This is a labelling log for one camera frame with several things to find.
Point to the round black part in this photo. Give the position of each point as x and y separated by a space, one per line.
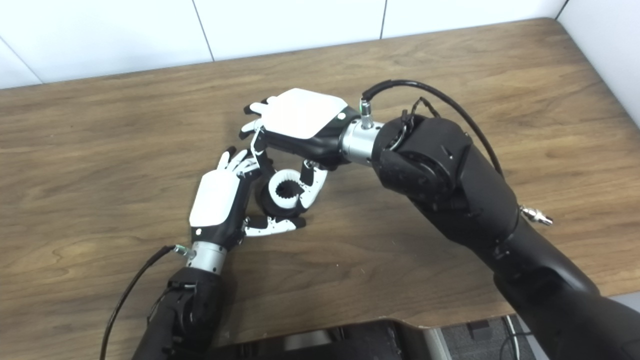
280 209

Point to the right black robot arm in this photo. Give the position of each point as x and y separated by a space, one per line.
450 170

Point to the black robot torso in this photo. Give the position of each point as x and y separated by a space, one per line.
350 342

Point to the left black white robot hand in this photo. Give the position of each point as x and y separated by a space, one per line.
215 197

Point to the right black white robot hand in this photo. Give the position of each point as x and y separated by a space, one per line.
302 115

